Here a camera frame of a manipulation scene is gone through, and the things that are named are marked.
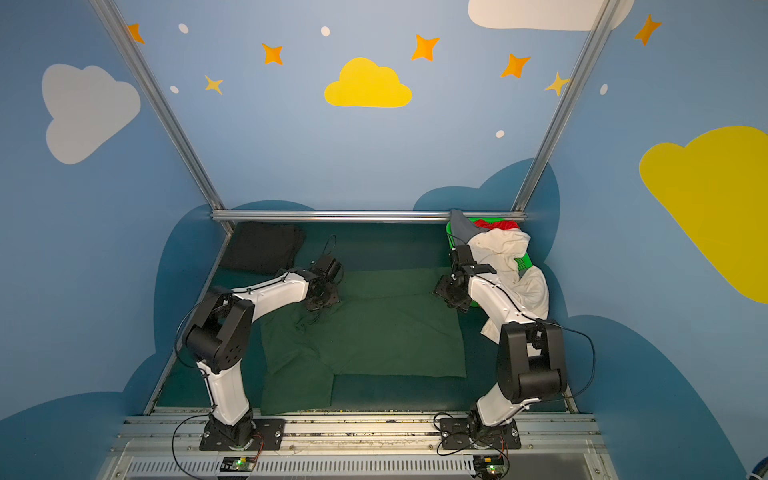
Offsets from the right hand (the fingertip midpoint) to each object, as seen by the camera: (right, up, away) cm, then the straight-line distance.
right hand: (447, 293), depth 92 cm
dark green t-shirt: (-19, -10, +2) cm, 21 cm away
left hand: (-36, -3, +6) cm, 37 cm away
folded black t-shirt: (-68, +15, +23) cm, 73 cm away
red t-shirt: (+25, +24, +19) cm, 40 cm away
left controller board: (-55, -39, -21) cm, 70 cm away
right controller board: (+6, -40, -20) cm, 45 cm away
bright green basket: (+29, +10, +10) cm, 32 cm away
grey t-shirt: (+10, +22, +19) cm, 31 cm away
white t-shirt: (+21, +13, +16) cm, 29 cm away
